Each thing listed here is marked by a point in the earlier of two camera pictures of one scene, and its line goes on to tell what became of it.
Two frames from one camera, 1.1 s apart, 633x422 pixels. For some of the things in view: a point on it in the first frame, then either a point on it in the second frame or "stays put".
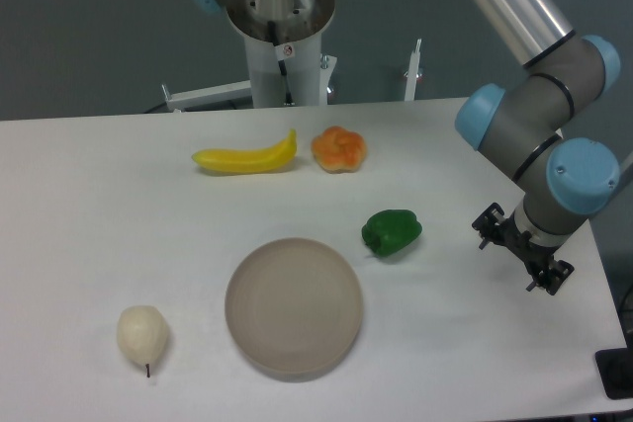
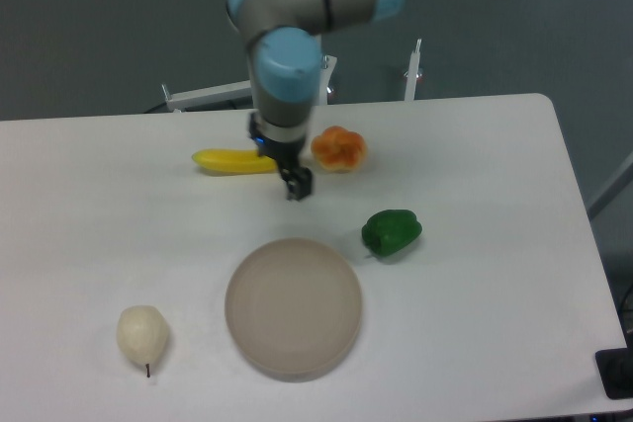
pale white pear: [143, 333] stays put
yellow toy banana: [233, 161] stays put
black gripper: [492, 223] -> [287, 155]
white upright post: [412, 73] stays put
